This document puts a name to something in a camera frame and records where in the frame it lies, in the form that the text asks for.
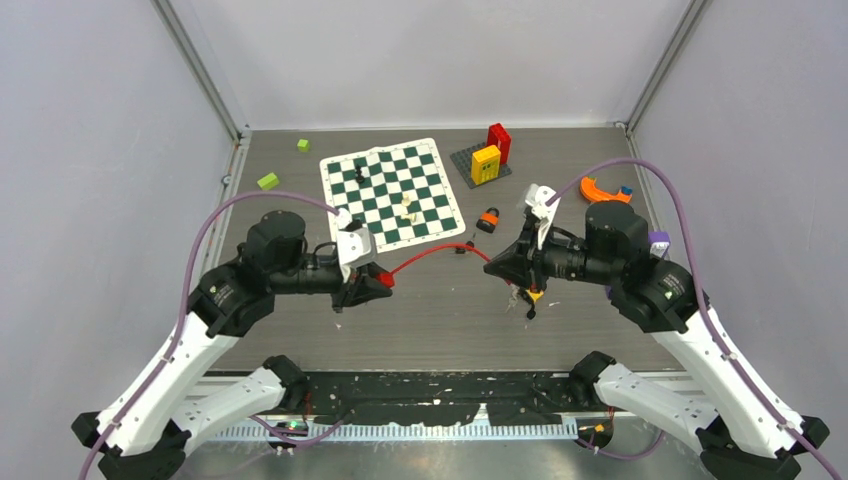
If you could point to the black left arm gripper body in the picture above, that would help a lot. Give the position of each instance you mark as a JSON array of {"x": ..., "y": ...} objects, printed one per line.
[{"x": 343, "y": 296}]

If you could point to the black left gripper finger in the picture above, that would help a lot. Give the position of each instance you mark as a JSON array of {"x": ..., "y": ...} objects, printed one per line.
[
  {"x": 373, "y": 279},
  {"x": 364, "y": 296}
]

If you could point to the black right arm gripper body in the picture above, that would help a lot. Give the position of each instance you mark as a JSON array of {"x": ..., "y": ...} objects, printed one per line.
[{"x": 542, "y": 261}]

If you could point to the yellow black key fob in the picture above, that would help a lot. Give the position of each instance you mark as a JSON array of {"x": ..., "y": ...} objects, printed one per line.
[{"x": 528, "y": 297}]

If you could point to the black keys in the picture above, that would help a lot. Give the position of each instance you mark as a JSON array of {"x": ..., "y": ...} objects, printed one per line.
[{"x": 468, "y": 245}]

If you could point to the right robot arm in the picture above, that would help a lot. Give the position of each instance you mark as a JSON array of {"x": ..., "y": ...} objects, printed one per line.
[{"x": 742, "y": 430}]

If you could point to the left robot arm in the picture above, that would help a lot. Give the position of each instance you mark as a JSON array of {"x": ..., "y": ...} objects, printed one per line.
[{"x": 150, "y": 430}]

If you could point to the green white chess mat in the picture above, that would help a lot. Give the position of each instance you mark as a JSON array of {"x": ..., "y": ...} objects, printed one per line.
[{"x": 415, "y": 168}]

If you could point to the orange curved toy track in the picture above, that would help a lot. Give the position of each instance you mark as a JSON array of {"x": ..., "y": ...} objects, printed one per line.
[{"x": 593, "y": 194}]

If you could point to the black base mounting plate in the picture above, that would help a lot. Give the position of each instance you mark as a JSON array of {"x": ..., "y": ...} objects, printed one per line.
[{"x": 509, "y": 398}]

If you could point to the yellow building block tower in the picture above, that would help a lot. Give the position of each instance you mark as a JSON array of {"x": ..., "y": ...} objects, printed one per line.
[{"x": 485, "y": 164}]

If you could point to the dark grey building baseplate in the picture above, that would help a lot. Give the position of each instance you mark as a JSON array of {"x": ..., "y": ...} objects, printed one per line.
[{"x": 462, "y": 161}]

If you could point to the purple white device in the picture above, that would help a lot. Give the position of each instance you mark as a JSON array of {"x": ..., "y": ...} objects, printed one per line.
[{"x": 660, "y": 243}]

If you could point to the red building block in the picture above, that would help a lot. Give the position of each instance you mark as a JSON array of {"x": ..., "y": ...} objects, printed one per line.
[{"x": 500, "y": 137}]

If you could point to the light green block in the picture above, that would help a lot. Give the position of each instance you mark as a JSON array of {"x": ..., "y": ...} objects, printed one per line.
[{"x": 268, "y": 182}]

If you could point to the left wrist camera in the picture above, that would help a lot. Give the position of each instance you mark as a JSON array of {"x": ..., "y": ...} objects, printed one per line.
[{"x": 355, "y": 243}]

